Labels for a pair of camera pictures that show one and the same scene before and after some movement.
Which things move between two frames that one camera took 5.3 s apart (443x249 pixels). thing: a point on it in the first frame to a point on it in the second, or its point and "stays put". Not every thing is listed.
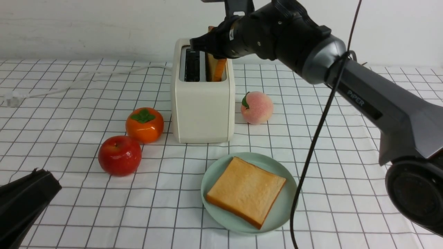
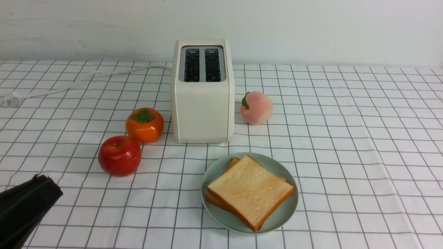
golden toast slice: (215, 68) to (251, 191)
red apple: (119, 156) stays put
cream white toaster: (203, 111) stays put
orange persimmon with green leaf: (146, 125) stays put
